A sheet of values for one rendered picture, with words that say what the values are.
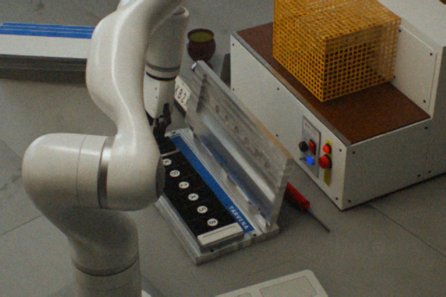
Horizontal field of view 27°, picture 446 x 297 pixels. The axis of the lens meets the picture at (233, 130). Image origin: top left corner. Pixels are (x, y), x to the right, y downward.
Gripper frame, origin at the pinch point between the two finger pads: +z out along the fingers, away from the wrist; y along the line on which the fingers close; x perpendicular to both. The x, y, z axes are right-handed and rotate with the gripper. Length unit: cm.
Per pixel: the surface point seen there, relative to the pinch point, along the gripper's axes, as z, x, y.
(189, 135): 4.9, 11.5, -1.6
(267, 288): 7, 4, 53
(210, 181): 5.5, 8.2, 17.5
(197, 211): 6.0, 0.1, 26.8
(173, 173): 5.8, 0.8, 12.0
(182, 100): 3.1, 16.1, -15.7
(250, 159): -5.2, 12.6, 24.9
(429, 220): -1, 46, 51
